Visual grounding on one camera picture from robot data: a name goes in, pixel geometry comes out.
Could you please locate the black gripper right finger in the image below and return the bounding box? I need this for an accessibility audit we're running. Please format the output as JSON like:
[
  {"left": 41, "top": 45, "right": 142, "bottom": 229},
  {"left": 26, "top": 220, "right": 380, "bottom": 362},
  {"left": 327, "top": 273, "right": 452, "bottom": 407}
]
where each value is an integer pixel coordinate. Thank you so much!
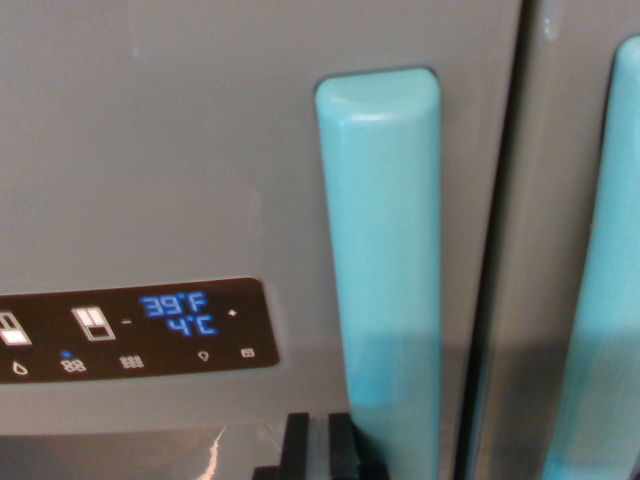
[{"left": 327, "top": 411, "right": 389, "bottom": 480}]

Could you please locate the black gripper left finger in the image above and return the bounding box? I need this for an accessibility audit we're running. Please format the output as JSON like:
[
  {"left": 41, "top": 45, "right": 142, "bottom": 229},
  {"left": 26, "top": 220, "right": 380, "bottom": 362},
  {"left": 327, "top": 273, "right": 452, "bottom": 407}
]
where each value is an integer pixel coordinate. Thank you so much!
[{"left": 252, "top": 411, "right": 310, "bottom": 480}]

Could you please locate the teal handle of display door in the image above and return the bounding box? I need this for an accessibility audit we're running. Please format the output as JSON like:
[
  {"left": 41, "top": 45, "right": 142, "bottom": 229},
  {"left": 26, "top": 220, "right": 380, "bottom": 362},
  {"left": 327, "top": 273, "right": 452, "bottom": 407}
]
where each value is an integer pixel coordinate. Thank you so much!
[{"left": 313, "top": 67, "right": 443, "bottom": 480}]

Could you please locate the grey fridge door with display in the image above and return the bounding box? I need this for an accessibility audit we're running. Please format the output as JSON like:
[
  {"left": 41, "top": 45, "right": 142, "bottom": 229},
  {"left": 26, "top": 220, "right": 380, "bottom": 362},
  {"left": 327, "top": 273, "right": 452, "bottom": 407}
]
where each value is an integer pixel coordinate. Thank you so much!
[{"left": 0, "top": 0, "right": 525, "bottom": 480}]

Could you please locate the plain grey fridge door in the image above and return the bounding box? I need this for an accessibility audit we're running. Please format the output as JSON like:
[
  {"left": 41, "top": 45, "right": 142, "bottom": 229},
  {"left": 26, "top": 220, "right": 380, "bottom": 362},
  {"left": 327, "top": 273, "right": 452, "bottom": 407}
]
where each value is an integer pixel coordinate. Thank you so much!
[{"left": 463, "top": 0, "right": 640, "bottom": 480}]

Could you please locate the black temperature display panel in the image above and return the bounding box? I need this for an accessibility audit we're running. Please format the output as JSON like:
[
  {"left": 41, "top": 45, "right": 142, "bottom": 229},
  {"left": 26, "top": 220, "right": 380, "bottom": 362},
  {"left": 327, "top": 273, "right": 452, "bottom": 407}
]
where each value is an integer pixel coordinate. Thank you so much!
[{"left": 0, "top": 277, "right": 281, "bottom": 385}]

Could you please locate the teal handle of plain door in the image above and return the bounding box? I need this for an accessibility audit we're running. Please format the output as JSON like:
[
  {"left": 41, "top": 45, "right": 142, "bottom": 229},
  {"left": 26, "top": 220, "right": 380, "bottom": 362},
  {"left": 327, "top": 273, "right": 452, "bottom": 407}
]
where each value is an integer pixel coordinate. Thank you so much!
[{"left": 542, "top": 35, "right": 640, "bottom": 480}]

